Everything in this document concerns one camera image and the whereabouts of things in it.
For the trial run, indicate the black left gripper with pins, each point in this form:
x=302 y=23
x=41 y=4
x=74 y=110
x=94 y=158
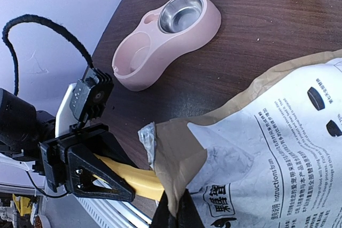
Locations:
x=72 y=161

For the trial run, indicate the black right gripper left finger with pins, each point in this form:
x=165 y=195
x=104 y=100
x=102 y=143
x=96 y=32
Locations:
x=162 y=217

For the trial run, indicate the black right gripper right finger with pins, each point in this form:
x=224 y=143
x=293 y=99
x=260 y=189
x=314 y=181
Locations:
x=187 y=215

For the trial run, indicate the yellow plastic scoop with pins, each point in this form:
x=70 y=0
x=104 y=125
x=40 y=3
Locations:
x=144 y=182

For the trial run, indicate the pet food bag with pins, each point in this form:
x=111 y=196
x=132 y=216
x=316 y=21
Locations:
x=269 y=157

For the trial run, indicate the pink double pet feeder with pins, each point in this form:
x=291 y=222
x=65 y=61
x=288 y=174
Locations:
x=142 y=57

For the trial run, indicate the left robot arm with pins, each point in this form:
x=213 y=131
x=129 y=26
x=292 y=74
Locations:
x=23 y=128

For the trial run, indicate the stainless steel bowl insert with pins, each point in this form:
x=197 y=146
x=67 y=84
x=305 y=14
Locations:
x=178 y=15

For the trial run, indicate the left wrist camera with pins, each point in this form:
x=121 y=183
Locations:
x=84 y=101

